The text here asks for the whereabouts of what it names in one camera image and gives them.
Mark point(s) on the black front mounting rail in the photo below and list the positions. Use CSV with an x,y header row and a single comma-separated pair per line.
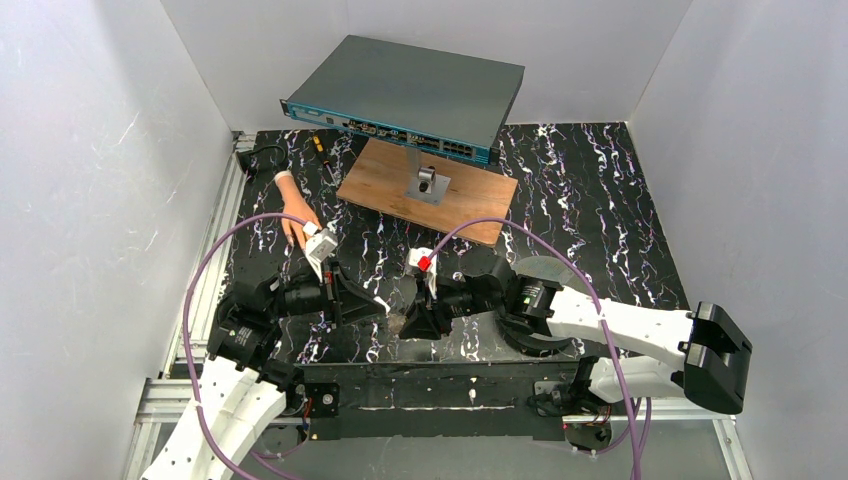
x,y
359,400

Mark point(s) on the grey teal network switch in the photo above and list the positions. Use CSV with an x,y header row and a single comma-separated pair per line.
x,y
439,102

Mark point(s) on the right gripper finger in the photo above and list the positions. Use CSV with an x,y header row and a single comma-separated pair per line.
x,y
426,320
421,303

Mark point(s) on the metal stand bracket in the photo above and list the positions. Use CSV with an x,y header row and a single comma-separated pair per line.
x,y
425,183

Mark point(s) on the wooden base board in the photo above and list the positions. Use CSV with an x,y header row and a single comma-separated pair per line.
x,y
379,176

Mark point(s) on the nail polish bottle white cap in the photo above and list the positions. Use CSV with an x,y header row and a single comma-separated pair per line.
x,y
396,323

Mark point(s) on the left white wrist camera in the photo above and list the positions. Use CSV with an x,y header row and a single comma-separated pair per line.
x,y
318,248

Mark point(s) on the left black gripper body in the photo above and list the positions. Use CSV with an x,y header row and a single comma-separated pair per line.
x,y
333,292

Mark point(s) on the yellow black screwdriver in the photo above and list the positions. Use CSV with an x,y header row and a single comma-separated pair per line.
x,y
323,156

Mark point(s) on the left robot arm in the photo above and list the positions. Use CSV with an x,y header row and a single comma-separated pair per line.
x,y
246,333

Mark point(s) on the mannequin hand with nails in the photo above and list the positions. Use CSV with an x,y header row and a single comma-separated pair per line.
x,y
294,204

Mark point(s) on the black plug with cable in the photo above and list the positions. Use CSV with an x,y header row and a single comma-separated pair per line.
x,y
270,158

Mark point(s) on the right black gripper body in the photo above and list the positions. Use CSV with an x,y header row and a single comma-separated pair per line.
x,y
430,303

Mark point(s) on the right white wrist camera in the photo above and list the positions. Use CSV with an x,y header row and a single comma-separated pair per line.
x,y
423,261

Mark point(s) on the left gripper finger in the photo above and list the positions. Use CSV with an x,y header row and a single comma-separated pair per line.
x,y
350,291
354,313

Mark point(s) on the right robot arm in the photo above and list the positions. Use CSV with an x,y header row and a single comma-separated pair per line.
x,y
700,355

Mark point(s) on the aluminium frame profile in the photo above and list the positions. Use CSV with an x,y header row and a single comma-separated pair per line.
x,y
189,426

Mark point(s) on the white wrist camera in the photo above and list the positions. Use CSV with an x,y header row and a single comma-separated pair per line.
x,y
423,261
318,248

